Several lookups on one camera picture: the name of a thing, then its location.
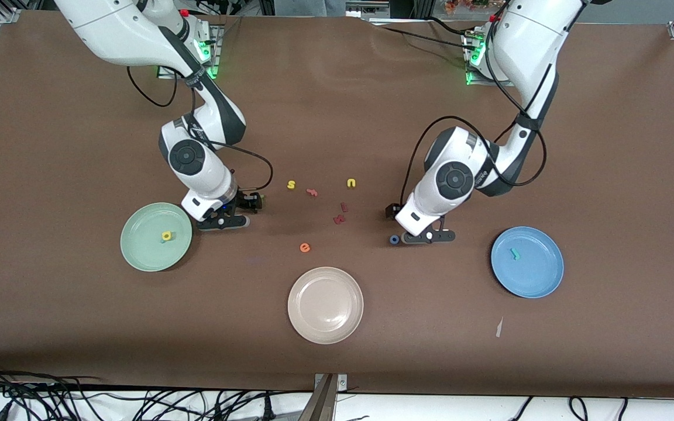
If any dark metal bar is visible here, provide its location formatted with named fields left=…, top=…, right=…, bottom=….
left=299, top=374, right=338, bottom=421

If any black cable tangle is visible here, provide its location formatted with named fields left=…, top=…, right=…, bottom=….
left=0, top=360, right=314, bottom=421

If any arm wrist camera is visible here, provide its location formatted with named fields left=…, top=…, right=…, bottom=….
left=197, top=215, right=250, bottom=232
left=401, top=229, right=456, bottom=245

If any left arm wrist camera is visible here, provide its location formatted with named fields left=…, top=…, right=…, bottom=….
left=401, top=229, right=456, bottom=245

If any green plate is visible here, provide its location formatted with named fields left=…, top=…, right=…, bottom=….
left=120, top=202, right=193, bottom=272

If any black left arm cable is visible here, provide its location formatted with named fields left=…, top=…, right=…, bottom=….
left=400, top=0, right=548, bottom=204

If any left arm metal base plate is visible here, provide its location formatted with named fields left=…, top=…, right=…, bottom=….
left=465, top=32, right=510, bottom=87

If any beige plate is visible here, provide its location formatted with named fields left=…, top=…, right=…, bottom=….
left=287, top=267, right=364, bottom=345

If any black cable to arm base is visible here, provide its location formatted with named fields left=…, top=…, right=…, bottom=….
left=369, top=16, right=478, bottom=52

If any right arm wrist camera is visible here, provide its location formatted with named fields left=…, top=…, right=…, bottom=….
left=197, top=215, right=250, bottom=232

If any blue plate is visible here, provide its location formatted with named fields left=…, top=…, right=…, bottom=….
left=490, top=226, right=565, bottom=299

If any grey metal bracket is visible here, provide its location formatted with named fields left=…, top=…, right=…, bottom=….
left=314, top=373, right=348, bottom=394

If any orange flower bunch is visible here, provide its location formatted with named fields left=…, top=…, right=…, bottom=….
left=445, top=0, right=507, bottom=15

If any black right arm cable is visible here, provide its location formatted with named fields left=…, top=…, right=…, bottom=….
left=126, top=64, right=273, bottom=191

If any brown table cover sheet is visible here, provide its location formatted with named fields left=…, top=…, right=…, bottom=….
left=0, top=11, right=674, bottom=399

